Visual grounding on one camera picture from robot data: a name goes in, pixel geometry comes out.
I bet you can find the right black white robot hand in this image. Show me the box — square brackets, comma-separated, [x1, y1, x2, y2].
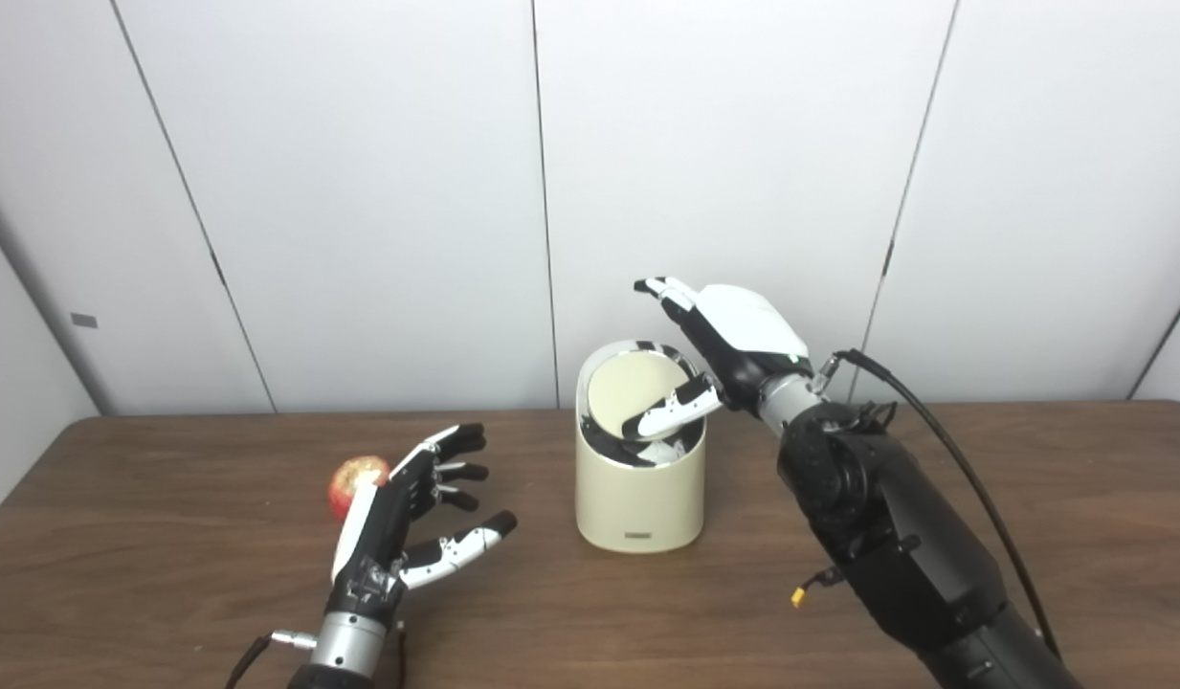
[622, 277, 815, 443]

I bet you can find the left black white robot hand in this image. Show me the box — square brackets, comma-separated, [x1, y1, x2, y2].
[323, 423, 519, 623]

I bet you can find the red apple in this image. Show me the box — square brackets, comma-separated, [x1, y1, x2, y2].
[327, 456, 391, 522]

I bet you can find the round cream bin lid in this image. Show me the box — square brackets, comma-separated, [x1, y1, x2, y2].
[587, 351, 691, 443]

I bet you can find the cream-colored bin body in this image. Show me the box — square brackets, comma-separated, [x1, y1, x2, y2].
[575, 341, 707, 554]

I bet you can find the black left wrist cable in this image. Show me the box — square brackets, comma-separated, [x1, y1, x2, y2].
[224, 630, 320, 689]

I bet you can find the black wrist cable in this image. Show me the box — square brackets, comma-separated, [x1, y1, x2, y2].
[224, 630, 320, 689]
[817, 348, 1061, 661]

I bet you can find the yellow-tipped arm connector wire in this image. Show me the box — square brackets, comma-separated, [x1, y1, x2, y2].
[791, 567, 844, 610]

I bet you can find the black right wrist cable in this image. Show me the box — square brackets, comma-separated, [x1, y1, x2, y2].
[817, 348, 1061, 661]

